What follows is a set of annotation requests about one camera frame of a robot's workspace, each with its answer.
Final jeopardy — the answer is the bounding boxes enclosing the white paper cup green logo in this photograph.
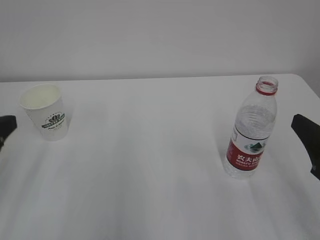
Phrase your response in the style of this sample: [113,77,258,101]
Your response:
[19,83,68,142]

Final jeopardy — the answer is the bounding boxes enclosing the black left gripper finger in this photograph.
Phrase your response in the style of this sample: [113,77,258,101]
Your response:
[0,115,17,150]

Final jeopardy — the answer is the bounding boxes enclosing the clear water bottle red label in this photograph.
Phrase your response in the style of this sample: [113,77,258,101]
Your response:
[222,75,278,179]

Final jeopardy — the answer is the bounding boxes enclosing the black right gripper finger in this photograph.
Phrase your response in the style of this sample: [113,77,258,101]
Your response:
[291,114,320,180]

